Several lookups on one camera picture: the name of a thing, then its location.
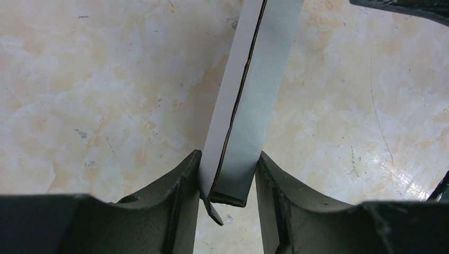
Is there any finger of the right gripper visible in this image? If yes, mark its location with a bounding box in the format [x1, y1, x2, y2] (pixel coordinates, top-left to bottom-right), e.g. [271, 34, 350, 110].
[349, 0, 448, 26]
[428, 171, 449, 202]

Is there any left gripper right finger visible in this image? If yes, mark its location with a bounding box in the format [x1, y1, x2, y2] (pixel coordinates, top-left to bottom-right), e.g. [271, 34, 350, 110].
[255, 153, 448, 253]

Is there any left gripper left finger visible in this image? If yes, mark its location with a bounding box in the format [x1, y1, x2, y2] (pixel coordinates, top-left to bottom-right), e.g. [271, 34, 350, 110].
[1, 150, 202, 253]

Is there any white cardboard box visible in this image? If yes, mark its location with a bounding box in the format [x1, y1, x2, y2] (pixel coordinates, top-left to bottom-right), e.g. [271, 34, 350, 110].
[199, 1, 304, 225]

